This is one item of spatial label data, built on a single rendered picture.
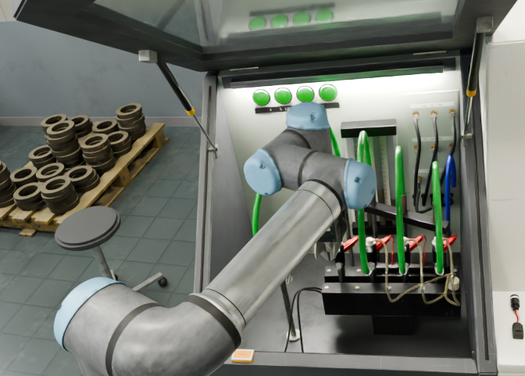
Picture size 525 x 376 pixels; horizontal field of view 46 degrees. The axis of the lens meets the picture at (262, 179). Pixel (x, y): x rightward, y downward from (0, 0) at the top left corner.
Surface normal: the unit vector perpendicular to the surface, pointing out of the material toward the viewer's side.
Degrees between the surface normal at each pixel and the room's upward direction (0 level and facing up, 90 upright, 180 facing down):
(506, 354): 0
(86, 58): 90
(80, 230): 0
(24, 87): 90
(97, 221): 0
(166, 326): 14
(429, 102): 90
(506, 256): 76
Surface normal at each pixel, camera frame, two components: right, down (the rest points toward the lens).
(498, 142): -0.22, 0.34
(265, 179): -0.62, 0.51
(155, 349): -0.02, -0.27
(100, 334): -0.54, -0.29
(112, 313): -0.29, -0.71
